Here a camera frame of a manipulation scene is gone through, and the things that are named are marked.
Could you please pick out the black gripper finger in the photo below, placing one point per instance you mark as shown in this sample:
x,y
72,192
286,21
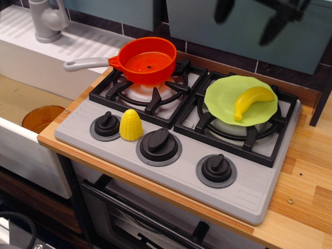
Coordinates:
x,y
222,10
286,12

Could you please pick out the light green toy plate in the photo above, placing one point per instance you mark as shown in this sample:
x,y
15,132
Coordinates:
x,y
221,95

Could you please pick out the yellow toy banana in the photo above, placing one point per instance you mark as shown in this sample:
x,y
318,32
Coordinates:
x,y
249,97

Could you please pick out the black right burner grate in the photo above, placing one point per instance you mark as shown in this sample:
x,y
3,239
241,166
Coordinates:
x,y
262,144

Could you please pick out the black burner grate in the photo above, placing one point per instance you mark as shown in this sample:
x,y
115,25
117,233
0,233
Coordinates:
x,y
262,144
160,104

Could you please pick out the black left burner grate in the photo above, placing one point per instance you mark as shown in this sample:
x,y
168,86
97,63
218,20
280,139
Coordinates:
x,y
160,104

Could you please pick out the yellow toy corn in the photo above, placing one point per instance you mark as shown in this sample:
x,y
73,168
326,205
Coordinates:
x,y
131,128

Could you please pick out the black middle stove knob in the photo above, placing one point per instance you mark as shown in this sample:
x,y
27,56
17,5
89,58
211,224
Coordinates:
x,y
159,148

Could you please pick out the black stove knob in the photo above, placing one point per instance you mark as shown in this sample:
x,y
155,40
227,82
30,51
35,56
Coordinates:
x,y
159,148
106,127
216,171

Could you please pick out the black right stove knob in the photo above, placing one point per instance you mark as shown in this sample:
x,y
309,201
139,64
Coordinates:
x,y
216,171

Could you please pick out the black left stove knob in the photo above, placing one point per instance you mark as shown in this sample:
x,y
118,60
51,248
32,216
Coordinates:
x,y
106,127

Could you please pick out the grey toy stove top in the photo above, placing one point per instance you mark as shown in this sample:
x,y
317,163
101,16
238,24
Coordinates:
x,y
247,198

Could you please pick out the grey toy faucet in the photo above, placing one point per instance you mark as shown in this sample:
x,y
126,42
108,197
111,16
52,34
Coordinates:
x,y
48,22

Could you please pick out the white toy sink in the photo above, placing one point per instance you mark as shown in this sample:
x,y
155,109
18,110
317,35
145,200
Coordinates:
x,y
32,76

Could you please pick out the orange translucent cup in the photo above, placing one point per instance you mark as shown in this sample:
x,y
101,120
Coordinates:
x,y
38,119

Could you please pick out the orange toy pot grey handle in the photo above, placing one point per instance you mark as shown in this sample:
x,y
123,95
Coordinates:
x,y
144,61

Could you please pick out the toy oven door black handle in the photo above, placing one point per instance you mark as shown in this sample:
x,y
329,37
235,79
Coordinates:
x,y
136,216

